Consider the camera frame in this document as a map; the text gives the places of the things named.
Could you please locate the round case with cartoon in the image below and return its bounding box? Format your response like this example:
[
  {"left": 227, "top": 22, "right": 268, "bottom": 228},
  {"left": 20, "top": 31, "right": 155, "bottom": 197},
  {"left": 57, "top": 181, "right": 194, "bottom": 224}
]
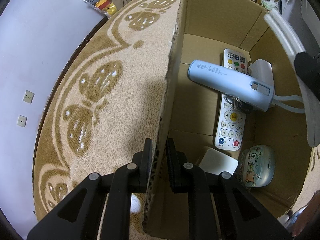
[{"left": 237, "top": 145, "right": 275, "bottom": 187}]

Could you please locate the light blue power bank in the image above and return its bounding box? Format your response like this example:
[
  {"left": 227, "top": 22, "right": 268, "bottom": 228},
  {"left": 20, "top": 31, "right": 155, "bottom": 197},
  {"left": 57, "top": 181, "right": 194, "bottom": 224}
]
[{"left": 188, "top": 60, "right": 274, "bottom": 112}]

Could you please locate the white adapter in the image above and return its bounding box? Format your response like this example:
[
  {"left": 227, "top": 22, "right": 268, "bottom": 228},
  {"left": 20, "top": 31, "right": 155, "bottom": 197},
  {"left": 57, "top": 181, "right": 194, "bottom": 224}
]
[{"left": 199, "top": 146, "right": 238, "bottom": 175}]

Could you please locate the brown cardboard box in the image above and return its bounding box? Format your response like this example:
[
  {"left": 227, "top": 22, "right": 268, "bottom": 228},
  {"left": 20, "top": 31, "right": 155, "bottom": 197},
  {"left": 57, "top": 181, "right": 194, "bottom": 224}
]
[{"left": 141, "top": 0, "right": 313, "bottom": 238}]

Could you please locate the white remote control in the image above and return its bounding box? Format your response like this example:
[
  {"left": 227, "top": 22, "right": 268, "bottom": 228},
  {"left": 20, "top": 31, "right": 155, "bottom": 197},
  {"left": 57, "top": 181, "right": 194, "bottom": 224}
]
[{"left": 214, "top": 48, "right": 247, "bottom": 151}]

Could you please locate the black key bunch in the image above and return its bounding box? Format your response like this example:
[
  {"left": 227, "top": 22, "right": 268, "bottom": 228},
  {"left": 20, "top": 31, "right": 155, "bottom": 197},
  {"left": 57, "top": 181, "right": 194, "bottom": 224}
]
[{"left": 223, "top": 95, "right": 253, "bottom": 114}]

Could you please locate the white wall socket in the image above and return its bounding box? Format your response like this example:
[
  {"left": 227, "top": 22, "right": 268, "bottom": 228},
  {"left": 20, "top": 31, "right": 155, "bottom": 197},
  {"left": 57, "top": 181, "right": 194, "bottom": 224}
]
[
  {"left": 17, "top": 115, "right": 27, "bottom": 127},
  {"left": 23, "top": 90, "right": 35, "bottom": 103}
]

